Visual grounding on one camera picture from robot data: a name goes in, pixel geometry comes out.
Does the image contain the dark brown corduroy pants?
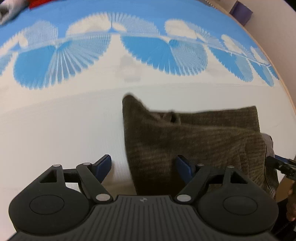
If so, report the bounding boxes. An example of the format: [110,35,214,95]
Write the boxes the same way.
[122,95,279,197]

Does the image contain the blue white patterned bedsheet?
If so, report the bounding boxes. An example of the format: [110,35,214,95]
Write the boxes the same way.
[1,1,295,240]

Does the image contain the purple paper bag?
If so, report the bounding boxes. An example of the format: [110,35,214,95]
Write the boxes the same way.
[229,1,253,26]

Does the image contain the white folded quilt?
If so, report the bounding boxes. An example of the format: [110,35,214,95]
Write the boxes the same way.
[1,0,29,25]

